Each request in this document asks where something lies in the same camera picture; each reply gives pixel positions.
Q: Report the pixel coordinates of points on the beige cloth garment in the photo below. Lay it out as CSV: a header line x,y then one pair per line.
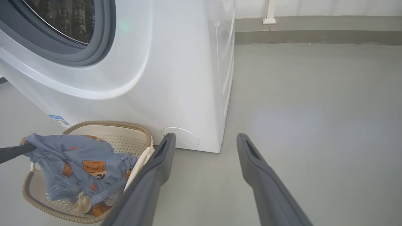
x,y
82,202

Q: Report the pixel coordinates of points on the blue white energy label sticker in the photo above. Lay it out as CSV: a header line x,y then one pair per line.
x,y
59,121

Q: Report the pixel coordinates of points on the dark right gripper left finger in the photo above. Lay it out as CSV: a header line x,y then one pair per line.
x,y
141,191

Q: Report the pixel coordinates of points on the white post with foot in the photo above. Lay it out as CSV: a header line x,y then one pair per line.
x,y
270,12

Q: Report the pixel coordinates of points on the blue garment with orange print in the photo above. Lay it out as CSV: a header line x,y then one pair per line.
x,y
78,157

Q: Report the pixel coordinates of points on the grey rubber door gasket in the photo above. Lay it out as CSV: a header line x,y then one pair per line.
x,y
100,47

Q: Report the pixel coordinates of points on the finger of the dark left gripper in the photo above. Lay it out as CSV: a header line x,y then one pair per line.
x,y
14,152

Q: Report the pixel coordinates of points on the cream perforated laundry basket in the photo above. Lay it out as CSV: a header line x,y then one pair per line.
x,y
128,141

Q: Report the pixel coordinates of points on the white front-load washing machine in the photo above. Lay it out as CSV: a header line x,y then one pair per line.
x,y
176,78

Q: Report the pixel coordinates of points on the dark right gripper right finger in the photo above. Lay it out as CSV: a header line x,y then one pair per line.
x,y
270,191

